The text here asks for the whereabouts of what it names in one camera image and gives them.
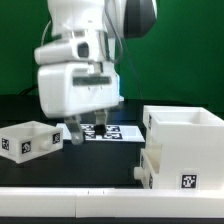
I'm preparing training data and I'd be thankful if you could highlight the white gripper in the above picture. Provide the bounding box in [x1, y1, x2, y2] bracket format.
[38, 63, 120, 145]

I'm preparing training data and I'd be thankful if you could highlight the white drawer box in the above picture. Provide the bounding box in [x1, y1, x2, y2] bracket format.
[0, 121, 63, 164]
[134, 149, 160, 189]

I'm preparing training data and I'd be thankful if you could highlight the white drawer box front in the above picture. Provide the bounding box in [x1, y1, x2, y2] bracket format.
[134, 149, 160, 189]

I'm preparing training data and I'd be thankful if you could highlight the white drawer cabinet frame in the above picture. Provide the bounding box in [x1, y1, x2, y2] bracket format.
[142, 106, 224, 190]

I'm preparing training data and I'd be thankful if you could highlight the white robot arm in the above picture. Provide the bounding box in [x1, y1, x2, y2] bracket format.
[34, 0, 157, 144]

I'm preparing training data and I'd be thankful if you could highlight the white marker base plate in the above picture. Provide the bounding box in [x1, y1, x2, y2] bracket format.
[55, 123, 146, 144]

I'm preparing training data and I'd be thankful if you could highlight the white front fence rail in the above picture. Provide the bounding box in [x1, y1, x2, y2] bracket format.
[0, 187, 224, 218]

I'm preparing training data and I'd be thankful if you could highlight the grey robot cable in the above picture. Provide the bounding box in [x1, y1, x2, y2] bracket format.
[106, 6, 145, 101]

